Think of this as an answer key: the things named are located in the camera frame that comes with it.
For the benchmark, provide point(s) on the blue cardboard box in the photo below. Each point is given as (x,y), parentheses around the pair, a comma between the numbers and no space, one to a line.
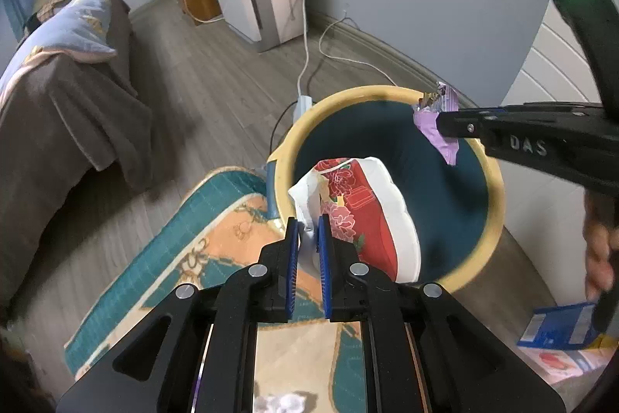
(556,326)

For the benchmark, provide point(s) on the purple snack wrapper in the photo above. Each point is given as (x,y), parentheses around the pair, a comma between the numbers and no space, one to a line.
(437,118)

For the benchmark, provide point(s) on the teal and orange printed mat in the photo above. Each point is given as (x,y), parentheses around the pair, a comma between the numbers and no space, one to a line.
(213,258)

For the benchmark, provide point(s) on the white tissue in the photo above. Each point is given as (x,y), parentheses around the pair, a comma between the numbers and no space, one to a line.
(283,403)

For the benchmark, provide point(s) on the red floral snack packet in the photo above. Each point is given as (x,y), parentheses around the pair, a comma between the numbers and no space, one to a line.
(372,210)

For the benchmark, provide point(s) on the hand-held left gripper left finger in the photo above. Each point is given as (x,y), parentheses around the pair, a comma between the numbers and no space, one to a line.
(291,270)

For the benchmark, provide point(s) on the person's right hand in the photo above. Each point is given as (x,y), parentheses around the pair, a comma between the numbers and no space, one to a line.
(601,243)

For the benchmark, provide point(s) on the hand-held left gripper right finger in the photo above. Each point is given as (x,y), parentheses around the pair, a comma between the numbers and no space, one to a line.
(325,270)

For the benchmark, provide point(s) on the light blue printed quilt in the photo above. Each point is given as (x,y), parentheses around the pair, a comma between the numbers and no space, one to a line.
(72,31)

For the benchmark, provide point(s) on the pink printed packet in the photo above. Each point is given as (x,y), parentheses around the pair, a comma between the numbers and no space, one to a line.
(561,362)

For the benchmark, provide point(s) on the bed with brown blanket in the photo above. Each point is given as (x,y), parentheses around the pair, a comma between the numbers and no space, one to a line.
(53,122)

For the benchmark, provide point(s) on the white panelled door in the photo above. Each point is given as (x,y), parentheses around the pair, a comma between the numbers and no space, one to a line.
(556,60)

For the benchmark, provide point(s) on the yellow-rimmed teal trash bin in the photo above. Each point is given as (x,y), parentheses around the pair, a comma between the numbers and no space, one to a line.
(449,210)

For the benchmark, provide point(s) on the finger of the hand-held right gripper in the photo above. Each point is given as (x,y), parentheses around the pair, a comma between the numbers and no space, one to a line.
(462,126)

